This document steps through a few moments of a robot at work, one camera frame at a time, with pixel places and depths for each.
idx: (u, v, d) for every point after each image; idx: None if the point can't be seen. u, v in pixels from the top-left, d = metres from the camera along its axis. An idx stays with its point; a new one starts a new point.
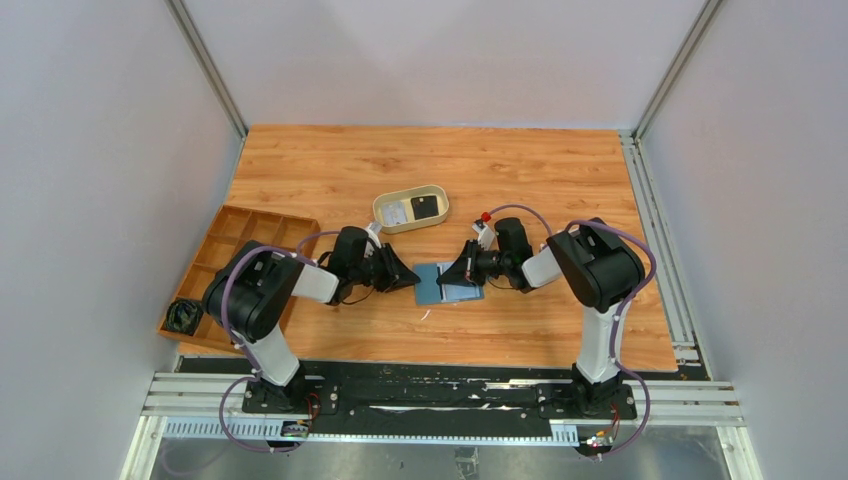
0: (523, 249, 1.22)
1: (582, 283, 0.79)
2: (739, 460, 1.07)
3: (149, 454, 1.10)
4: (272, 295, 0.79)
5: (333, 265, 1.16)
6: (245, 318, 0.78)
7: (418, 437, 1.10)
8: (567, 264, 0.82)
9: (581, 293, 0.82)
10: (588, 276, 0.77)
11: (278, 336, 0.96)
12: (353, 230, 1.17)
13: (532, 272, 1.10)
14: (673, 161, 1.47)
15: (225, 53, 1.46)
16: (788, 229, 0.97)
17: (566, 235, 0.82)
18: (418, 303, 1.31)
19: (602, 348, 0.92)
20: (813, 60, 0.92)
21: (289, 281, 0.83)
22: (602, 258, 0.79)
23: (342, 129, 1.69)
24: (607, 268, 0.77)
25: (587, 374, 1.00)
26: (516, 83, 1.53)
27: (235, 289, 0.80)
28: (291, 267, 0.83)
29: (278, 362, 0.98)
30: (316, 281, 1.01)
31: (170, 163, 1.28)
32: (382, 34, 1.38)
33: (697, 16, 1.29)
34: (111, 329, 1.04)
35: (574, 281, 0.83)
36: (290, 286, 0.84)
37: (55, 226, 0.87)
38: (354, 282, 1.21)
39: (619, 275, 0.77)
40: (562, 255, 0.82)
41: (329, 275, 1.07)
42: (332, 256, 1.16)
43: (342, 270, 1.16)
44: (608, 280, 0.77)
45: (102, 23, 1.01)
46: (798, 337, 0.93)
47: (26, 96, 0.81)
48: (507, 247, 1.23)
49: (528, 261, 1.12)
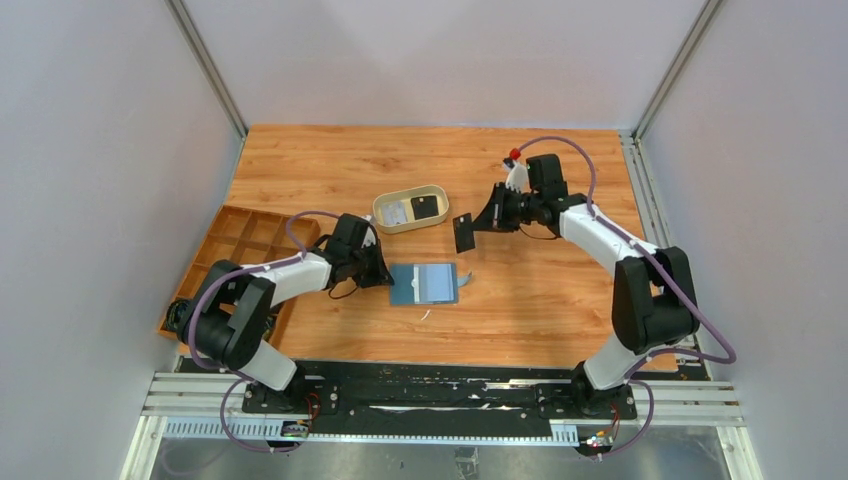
0: (558, 184, 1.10)
1: (630, 327, 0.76)
2: (739, 460, 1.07)
3: (149, 454, 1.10)
4: (241, 333, 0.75)
5: (330, 248, 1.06)
6: (218, 353, 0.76)
7: (418, 437, 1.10)
8: (625, 301, 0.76)
9: (624, 332, 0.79)
10: (639, 328, 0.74)
11: (265, 346, 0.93)
12: (353, 217, 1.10)
13: (568, 225, 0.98)
14: (673, 161, 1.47)
15: (225, 53, 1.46)
16: (790, 228, 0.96)
17: (639, 270, 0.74)
18: (390, 303, 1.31)
19: (619, 374, 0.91)
20: (812, 60, 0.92)
21: (260, 309, 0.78)
22: (657, 308, 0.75)
23: (342, 129, 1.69)
24: (662, 326, 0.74)
25: (592, 379, 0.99)
26: (517, 83, 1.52)
27: (202, 321, 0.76)
28: (257, 297, 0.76)
29: (274, 370, 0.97)
30: (301, 279, 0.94)
31: (169, 163, 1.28)
32: (382, 34, 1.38)
33: (697, 16, 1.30)
34: (111, 328, 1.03)
35: (620, 317, 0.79)
36: (267, 308, 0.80)
37: (55, 225, 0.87)
38: (354, 267, 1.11)
39: (670, 334, 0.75)
40: (625, 293, 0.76)
41: (318, 261, 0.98)
42: (332, 239, 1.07)
43: (340, 251, 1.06)
44: (660, 336, 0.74)
45: (102, 24, 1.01)
46: (798, 337, 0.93)
47: (26, 97, 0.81)
48: (537, 185, 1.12)
49: (576, 205, 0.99)
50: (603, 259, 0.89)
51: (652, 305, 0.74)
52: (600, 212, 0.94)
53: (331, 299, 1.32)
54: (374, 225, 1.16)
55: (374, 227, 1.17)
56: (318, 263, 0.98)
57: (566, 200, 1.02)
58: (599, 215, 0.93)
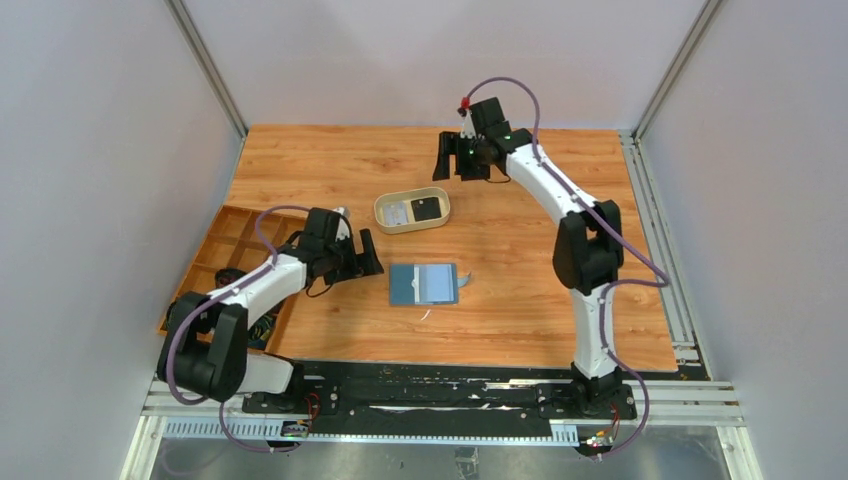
0: (499, 124, 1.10)
1: (569, 271, 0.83)
2: (739, 460, 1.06)
3: (149, 453, 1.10)
4: (222, 365, 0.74)
5: (304, 244, 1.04)
6: (204, 388, 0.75)
7: (419, 437, 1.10)
8: (565, 250, 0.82)
9: (566, 276, 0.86)
10: (577, 273, 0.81)
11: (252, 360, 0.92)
12: (324, 211, 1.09)
13: (514, 166, 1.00)
14: (673, 162, 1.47)
15: (226, 53, 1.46)
16: (789, 227, 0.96)
17: (577, 220, 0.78)
18: (390, 303, 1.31)
19: (592, 333, 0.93)
20: (813, 59, 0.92)
21: (238, 338, 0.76)
22: (593, 252, 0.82)
23: (342, 129, 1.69)
24: (597, 264, 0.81)
25: (583, 368, 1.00)
26: (517, 82, 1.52)
27: (181, 358, 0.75)
28: (232, 326, 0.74)
29: (268, 377, 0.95)
30: (277, 288, 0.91)
31: (169, 162, 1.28)
32: (382, 34, 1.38)
33: (697, 15, 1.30)
34: (111, 328, 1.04)
35: (561, 262, 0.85)
36: (244, 333, 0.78)
37: (54, 226, 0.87)
38: (331, 262, 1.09)
39: (604, 269, 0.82)
40: (563, 242, 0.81)
41: (291, 264, 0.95)
42: (305, 234, 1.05)
43: (315, 245, 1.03)
44: (596, 274, 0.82)
45: (102, 25, 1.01)
46: (799, 336, 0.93)
47: (26, 98, 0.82)
48: (480, 127, 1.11)
49: (523, 144, 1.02)
50: (546, 204, 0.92)
51: (588, 252, 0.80)
52: (546, 156, 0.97)
53: (330, 299, 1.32)
54: (345, 218, 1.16)
55: (347, 221, 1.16)
56: (291, 266, 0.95)
57: (513, 137, 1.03)
58: (544, 160, 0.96)
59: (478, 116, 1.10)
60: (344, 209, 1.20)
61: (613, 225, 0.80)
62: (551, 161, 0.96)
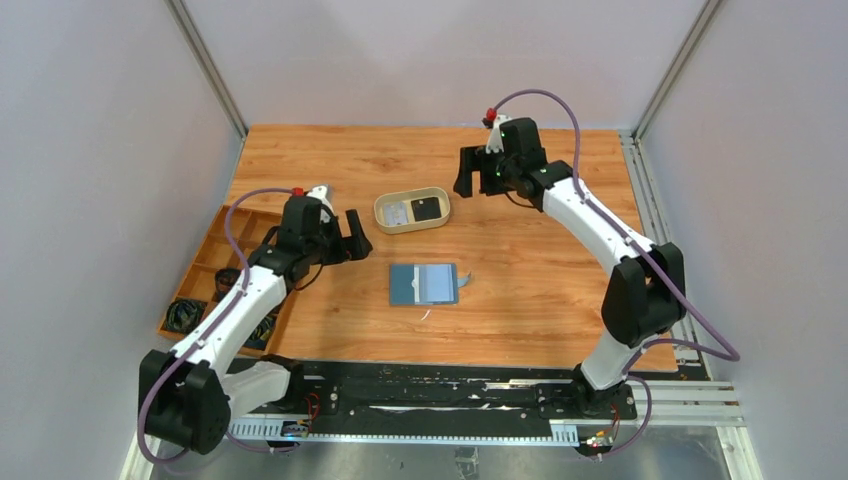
0: (535, 151, 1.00)
1: (621, 322, 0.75)
2: (739, 460, 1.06)
3: (149, 453, 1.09)
4: (201, 426, 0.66)
5: (283, 242, 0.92)
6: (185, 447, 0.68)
7: (419, 437, 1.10)
8: (620, 300, 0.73)
9: (616, 327, 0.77)
10: (632, 326, 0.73)
11: (245, 380, 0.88)
12: (300, 199, 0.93)
13: (553, 203, 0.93)
14: (673, 162, 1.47)
15: (226, 53, 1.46)
16: (790, 227, 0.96)
17: (636, 268, 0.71)
18: (390, 303, 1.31)
19: (618, 367, 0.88)
20: (814, 59, 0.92)
21: (210, 397, 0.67)
22: (649, 303, 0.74)
23: (342, 129, 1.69)
24: (654, 317, 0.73)
25: (591, 378, 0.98)
26: (517, 83, 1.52)
27: (154, 421, 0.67)
28: (199, 392, 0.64)
29: (268, 382, 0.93)
30: (252, 315, 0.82)
31: (169, 162, 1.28)
32: (382, 34, 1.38)
33: (697, 15, 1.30)
34: (110, 328, 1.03)
35: (610, 311, 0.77)
36: (216, 388, 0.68)
37: (54, 226, 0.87)
38: (314, 255, 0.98)
39: (663, 323, 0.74)
40: (617, 291, 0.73)
41: (265, 284, 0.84)
42: (282, 230, 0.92)
43: (294, 244, 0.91)
44: (652, 327, 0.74)
45: (102, 24, 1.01)
46: (799, 337, 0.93)
47: (26, 98, 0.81)
48: (514, 154, 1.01)
49: (562, 181, 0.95)
50: (593, 246, 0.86)
51: (646, 304, 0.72)
52: (588, 190, 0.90)
53: (331, 299, 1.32)
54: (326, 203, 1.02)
55: (329, 208, 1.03)
56: (265, 286, 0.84)
57: (551, 172, 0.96)
58: (587, 196, 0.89)
59: (513, 138, 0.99)
60: (325, 188, 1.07)
61: (671, 275, 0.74)
62: (594, 197, 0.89)
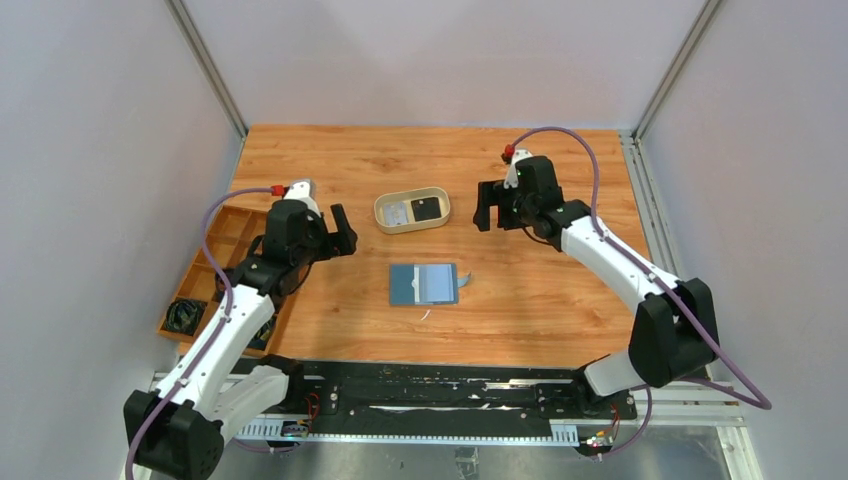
0: (551, 191, 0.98)
1: (649, 363, 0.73)
2: (739, 460, 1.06)
3: None
4: (191, 463, 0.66)
5: (269, 253, 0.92)
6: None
7: (419, 437, 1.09)
8: (647, 340, 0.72)
9: (646, 371, 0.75)
10: (663, 366, 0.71)
11: (239, 395, 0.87)
12: (284, 207, 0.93)
13: (571, 243, 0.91)
14: (673, 161, 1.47)
15: (226, 54, 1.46)
16: (789, 227, 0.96)
17: (661, 306, 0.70)
18: (390, 303, 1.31)
19: (627, 384, 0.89)
20: (813, 59, 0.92)
21: (198, 435, 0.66)
22: (682, 345, 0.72)
23: (342, 129, 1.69)
24: (686, 359, 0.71)
25: (598, 388, 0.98)
26: (517, 83, 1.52)
27: (149, 456, 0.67)
28: (185, 433, 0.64)
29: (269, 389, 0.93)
30: (240, 341, 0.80)
31: (169, 162, 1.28)
32: (382, 34, 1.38)
33: (697, 15, 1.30)
34: (110, 328, 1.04)
35: (638, 352, 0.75)
36: (203, 424, 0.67)
37: (54, 225, 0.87)
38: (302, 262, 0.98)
39: (696, 365, 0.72)
40: (646, 331, 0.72)
41: (249, 306, 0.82)
42: (267, 240, 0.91)
43: (282, 255, 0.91)
44: (686, 369, 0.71)
45: (102, 25, 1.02)
46: (798, 336, 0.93)
47: (26, 98, 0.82)
48: (531, 194, 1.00)
49: (579, 218, 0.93)
50: (615, 286, 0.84)
51: (676, 344, 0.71)
52: (607, 228, 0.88)
53: (331, 299, 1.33)
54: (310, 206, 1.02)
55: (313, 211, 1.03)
56: (248, 309, 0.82)
57: (567, 210, 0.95)
58: (607, 233, 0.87)
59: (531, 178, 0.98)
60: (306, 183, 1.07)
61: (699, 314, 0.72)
62: (613, 234, 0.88)
